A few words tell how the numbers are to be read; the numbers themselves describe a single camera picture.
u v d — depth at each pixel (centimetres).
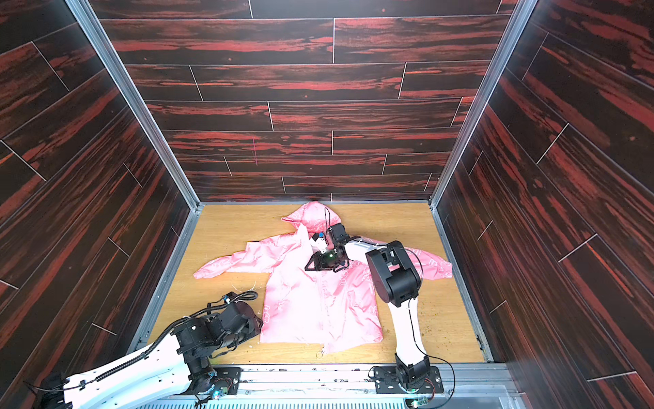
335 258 87
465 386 73
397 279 56
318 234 94
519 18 67
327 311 87
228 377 74
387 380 73
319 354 79
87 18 67
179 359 52
